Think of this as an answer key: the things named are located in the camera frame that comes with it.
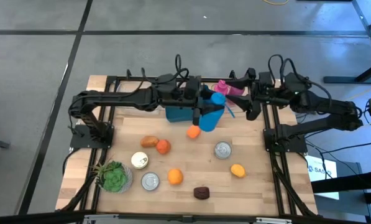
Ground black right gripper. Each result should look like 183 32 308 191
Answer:
225 68 298 121

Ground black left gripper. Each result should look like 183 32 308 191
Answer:
155 73 226 126

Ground bright pink squeeze bottle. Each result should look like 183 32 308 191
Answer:
214 79 230 95

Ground blue squeeze bottle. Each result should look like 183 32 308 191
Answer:
198 91 236 133

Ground orange toy tangerine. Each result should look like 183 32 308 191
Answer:
186 124 202 139

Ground silver-lid can teal label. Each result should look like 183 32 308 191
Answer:
214 141 232 160

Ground reddish-orange toy persimmon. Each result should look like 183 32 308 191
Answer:
155 139 172 156

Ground brown toy potato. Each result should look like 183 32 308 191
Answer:
140 135 160 149

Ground yellow toy mango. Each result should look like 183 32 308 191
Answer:
230 164 247 179

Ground round smooth toy orange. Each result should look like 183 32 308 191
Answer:
167 167 185 186

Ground gold-lid tin can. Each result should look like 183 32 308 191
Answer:
131 151 149 170

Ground dark maroon toy food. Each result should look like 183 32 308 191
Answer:
193 186 211 200

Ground clear plastic container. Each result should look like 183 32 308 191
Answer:
210 83 262 115
114 81 166 116

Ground teal plastic bin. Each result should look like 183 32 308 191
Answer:
165 82 204 123

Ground white printed sign box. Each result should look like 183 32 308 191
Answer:
305 154 340 200

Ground silver-lid can blue fish label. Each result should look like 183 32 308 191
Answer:
140 171 160 192

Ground black desk stand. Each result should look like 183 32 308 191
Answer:
323 0 371 85

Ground green succulent in pot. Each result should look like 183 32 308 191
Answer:
91 160 134 194

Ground black metal beams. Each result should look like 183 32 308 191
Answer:
311 169 371 206

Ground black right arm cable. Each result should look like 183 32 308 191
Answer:
267 54 332 102

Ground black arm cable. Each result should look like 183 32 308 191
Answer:
267 54 332 102
140 54 191 90

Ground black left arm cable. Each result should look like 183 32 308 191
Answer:
140 54 191 90

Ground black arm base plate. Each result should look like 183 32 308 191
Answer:
69 124 114 149
263 127 308 154

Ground yellow floor cable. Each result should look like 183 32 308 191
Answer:
262 0 290 6

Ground black aluminium table frame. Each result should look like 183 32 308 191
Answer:
56 68 321 224

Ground pale yellow rope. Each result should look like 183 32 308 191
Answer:
336 81 371 138

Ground silver frame bracket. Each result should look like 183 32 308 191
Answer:
255 217 293 224
83 213 120 224

